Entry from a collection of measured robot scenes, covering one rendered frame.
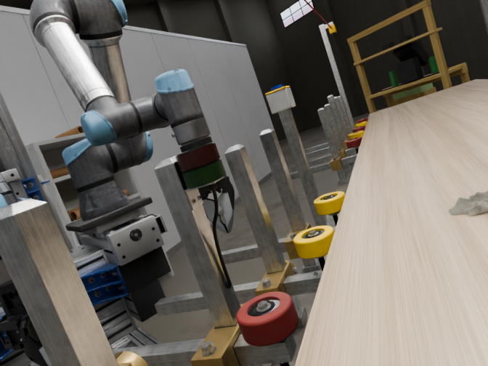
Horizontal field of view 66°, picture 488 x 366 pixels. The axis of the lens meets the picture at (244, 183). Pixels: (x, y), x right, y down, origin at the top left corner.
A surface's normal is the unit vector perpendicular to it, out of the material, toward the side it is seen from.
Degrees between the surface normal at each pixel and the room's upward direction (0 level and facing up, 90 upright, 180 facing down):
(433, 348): 0
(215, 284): 90
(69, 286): 90
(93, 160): 90
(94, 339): 90
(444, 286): 0
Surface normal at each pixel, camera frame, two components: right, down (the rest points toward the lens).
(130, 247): 0.56, -0.08
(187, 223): -0.33, 0.25
